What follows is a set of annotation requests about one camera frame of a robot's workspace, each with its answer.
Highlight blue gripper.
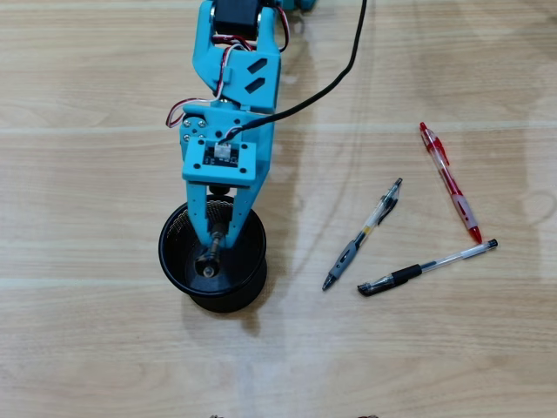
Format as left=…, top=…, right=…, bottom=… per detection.
left=178, top=103, right=276, bottom=250

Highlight black grip silver tip pen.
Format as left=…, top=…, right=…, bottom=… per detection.
left=194, top=221, right=227, bottom=280

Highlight grey grip clear pen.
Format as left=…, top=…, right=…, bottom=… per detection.
left=321, top=177, right=404, bottom=292

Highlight clear gel pen black grip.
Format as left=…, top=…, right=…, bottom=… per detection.
left=357, top=238, right=499, bottom=298

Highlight red pen white grip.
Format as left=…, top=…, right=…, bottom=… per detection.
left=419, top=121, right=483, bottom=245

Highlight black mesh pen holder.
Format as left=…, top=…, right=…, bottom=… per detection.
left=158, top=193, right=269, bottom=314

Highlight red white servo wires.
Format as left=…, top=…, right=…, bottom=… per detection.
left=167, top=8, right=292, bottom=131

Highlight black camera cable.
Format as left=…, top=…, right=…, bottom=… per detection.
left=217, top=0, right=369, bottom=149

